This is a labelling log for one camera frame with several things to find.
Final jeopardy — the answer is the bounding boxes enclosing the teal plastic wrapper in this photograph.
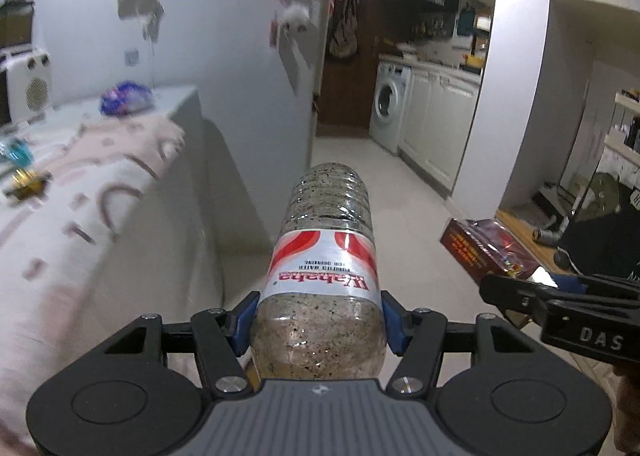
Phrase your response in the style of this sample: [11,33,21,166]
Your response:
[0,138,34,165]

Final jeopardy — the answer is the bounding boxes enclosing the hanging bags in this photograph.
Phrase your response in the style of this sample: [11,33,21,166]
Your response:
[327,0,360,60]

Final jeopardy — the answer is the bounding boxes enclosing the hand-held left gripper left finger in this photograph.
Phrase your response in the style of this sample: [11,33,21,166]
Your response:
[102,290,261,400]

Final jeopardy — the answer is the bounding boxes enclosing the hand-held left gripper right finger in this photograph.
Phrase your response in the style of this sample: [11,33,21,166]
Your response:
[380,289,542,400]

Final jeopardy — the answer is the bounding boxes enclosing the white heater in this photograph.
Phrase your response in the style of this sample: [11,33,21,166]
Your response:
[0,50,54,125]

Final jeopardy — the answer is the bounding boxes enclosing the white washing machine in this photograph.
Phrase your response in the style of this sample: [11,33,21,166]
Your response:
[368,61,414,156]

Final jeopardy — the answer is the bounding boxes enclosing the purple tissue pack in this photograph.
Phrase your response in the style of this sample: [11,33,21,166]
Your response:
[99,81,154,116]

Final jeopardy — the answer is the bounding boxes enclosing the white bed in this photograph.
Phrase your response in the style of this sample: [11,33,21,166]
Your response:
[47,84,202,128]

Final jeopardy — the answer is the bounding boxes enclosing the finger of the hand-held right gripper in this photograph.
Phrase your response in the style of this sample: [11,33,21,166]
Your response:
[478,274,557,326]
[547,272,640,309]

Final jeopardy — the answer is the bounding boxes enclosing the clear bottle with red label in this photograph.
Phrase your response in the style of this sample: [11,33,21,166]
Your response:
[251,162,389,381]

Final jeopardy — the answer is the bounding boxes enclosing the white lower kitchen cabinets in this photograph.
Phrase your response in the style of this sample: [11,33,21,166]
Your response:
[399,63,484,195]

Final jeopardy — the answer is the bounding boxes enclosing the glass fish tank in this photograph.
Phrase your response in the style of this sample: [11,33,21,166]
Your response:
[0,1,34,50]

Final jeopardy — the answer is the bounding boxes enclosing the brown door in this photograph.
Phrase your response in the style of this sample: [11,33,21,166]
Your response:
[315,0,391,138]

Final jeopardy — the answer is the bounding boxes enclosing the gold wrapper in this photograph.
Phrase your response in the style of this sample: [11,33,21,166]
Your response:
[3,168,54,203]

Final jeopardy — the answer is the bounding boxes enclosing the white plush sheep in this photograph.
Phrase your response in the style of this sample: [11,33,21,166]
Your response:
[279,5,311,35]

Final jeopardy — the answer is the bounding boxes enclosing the red snack packet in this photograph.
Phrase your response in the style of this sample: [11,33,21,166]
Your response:
[439,217,549,283]

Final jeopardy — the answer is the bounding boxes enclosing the dark cloth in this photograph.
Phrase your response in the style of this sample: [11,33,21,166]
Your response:
[554,170,640,283]

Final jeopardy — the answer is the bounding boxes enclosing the wooden platform with drawers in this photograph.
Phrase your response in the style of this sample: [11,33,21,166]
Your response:
[495,206,571,282]

